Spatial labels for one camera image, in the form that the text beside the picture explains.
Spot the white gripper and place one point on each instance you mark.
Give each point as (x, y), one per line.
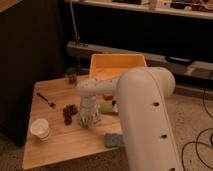
(87, 118)

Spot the orange plastic bin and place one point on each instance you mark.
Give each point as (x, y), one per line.
(106, 66)

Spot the dark metal spoon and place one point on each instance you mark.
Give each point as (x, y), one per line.
(51, 104)

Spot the long low shelf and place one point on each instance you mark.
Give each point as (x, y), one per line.
(197, 69)

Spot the dark grape bunch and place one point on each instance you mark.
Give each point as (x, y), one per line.
(68, 112)

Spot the metal pole stand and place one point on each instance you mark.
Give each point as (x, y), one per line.
(76, 35)

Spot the white paper cup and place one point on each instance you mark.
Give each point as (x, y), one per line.
(40, 128)

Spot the green pear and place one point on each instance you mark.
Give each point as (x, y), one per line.
(109, 107)

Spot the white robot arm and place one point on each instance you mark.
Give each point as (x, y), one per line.
(140, 94)

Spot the red small object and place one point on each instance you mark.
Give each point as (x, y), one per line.
(108, 97)

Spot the blue towel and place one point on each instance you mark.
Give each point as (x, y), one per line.
(112, 140)

